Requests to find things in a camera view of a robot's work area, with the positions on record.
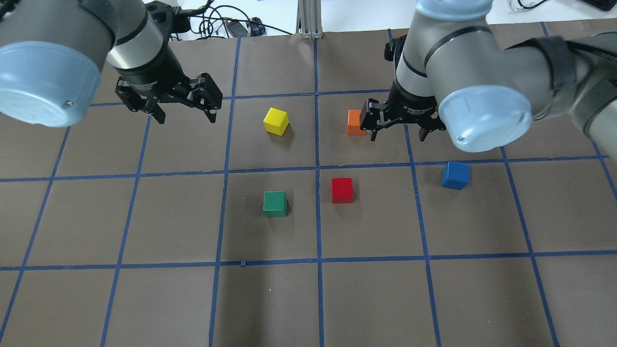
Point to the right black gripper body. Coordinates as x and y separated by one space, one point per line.
409 105

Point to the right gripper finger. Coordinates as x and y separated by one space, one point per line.
376 116
428 126

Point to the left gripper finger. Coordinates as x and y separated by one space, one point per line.
135 102
202 93

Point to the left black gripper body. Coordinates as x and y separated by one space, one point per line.
150 75

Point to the red wooden block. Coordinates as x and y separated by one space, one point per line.
341 190

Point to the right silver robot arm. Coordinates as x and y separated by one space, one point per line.
451 75

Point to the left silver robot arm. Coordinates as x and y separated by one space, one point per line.
53 51

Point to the orange wooden block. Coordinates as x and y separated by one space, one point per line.
354 123

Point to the blue wooden block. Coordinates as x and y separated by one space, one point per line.
456 175

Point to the yellow wooden block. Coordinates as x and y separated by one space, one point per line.
276 121

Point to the green wooden block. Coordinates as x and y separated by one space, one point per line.
275 204

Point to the brown grid table mat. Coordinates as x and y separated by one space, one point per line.
120 232

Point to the aluminium frame post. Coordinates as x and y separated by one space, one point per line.
309 19

